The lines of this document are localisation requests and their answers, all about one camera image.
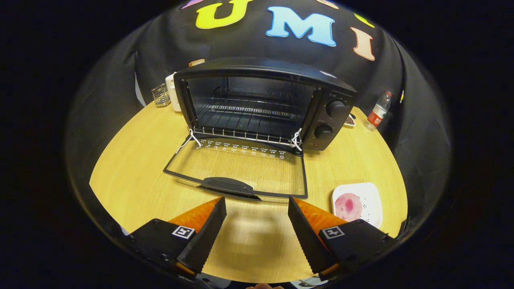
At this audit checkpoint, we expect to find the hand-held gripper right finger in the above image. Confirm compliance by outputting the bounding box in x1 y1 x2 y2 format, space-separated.
288 196 398 281

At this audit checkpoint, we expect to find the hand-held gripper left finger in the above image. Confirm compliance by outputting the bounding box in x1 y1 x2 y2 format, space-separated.
120 197 227 279

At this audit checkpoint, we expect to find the pink round ham slice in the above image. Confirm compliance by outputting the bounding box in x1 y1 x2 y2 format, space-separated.
335 193 364 222

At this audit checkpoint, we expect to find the white square plate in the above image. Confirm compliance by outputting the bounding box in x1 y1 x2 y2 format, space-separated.
332 183 383 228

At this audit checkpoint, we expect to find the black toaster oven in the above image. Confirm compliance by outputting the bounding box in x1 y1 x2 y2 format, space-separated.
163 57 357 201

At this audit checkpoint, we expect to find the white bread toaster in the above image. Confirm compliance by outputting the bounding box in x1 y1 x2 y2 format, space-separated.
165 72 182 112

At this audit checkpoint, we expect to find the plastic bottle red label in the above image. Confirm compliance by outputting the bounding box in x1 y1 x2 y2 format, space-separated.
365 91 392 131

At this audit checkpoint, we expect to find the black backdrop cloth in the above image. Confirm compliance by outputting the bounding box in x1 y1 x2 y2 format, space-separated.
66 0 452 237

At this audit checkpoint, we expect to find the wire mesh holder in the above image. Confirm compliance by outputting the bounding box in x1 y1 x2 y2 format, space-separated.
151 83 171 107

